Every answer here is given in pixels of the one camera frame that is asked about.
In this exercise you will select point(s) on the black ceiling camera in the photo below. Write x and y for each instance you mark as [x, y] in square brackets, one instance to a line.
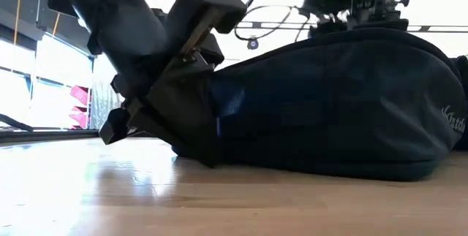
[252, 43]

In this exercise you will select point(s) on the ceiling light rail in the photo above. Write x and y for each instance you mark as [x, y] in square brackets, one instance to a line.
[438, 28]

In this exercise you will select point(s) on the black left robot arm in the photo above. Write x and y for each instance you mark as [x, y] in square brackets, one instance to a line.
[109, 27]

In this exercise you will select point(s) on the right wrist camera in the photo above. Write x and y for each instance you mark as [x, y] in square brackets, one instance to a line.
[380, 2]

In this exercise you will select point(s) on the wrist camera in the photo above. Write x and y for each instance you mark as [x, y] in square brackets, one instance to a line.
[215, 6]
[380, 2]

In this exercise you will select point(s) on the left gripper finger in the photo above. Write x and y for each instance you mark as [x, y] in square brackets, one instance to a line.
[115, 126]

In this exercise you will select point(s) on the grey corrugated panel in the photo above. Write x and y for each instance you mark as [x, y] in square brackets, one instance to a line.
[104, 108]

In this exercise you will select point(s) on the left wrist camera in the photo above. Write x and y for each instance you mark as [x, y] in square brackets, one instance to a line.
[215, 6]

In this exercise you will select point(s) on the red shelf unit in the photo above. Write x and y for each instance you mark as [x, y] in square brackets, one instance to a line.
[81, 108]

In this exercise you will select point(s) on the navy blue backpack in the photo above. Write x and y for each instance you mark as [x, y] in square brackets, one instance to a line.
[329, 112]

